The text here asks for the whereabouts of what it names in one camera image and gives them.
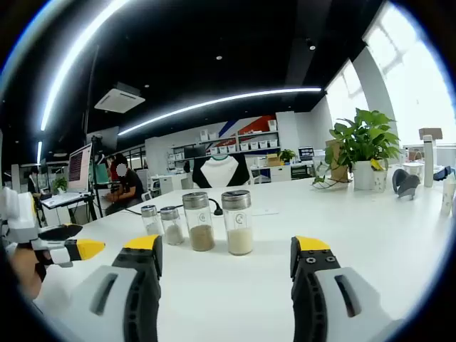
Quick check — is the tall seasoning bottle brown powder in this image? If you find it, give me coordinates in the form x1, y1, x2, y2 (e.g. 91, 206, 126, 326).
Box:
182, 191, 217, 252

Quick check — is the patterned paper cup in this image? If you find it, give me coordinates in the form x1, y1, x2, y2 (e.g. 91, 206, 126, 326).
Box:
371, 168, 389, 194

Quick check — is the ceiling air conditioner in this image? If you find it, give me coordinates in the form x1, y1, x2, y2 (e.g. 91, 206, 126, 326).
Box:
93, 82, 146, 115

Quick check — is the black monitor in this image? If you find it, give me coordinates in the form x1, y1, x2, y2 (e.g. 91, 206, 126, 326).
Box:
182, 145, 207, 160

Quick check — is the green plant in white pot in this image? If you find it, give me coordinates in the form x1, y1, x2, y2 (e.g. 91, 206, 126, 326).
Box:
312, 108, 402, 192

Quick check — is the computer monitor on stand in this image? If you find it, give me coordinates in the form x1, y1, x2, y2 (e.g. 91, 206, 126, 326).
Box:
66, 143, 94, 194

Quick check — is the small seasoning bottle grey powder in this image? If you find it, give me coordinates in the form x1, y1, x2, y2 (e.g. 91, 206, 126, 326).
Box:
160, 205, 185, 246

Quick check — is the long ceiling light strip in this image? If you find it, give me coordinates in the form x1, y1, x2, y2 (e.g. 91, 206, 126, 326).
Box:
117, 86, 323, 137
40, 0, 133, 132

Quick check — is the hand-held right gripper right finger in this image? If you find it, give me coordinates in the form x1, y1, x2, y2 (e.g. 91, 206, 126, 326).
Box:
290, 234, 405, 342

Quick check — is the tall white flask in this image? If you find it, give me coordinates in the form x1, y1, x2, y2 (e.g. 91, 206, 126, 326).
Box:
423, 135, 435, 188

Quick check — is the white cup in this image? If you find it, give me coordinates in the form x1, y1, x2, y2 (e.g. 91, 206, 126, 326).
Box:
440, 177, 456, 216

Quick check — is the black power cable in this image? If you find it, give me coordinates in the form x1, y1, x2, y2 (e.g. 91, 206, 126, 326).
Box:
123, 198, 224, 219

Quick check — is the small seasoning bottle white powder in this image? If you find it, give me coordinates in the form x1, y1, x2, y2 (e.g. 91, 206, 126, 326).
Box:
140, 204, 165, 237

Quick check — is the tall seasoning bottle white powder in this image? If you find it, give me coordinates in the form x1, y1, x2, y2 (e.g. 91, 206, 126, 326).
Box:
220, 190, 254, 257

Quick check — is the shelf with white storage boxes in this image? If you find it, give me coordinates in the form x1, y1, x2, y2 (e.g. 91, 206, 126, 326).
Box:
170, 119, 283, 169

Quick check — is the cardboard box by window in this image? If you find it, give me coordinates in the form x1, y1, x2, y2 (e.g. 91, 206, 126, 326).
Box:
418, 127, 444, 141

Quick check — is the brown paper bag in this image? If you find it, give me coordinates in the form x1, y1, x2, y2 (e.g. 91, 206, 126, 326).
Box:
325, 139, 353, 183

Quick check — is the grey curved plastic object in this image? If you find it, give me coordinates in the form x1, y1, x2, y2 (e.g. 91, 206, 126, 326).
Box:
391, 168, 422, 201

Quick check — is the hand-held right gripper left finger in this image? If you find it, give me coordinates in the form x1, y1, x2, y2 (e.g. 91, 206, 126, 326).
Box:
66, 234, 165, 342

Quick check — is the person's left hand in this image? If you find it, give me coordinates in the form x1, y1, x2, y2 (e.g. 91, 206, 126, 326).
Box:
6, 246, 48, 301

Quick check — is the black tripod stand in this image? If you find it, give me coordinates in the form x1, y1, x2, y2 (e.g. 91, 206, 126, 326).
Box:
88, 134, 105, 219

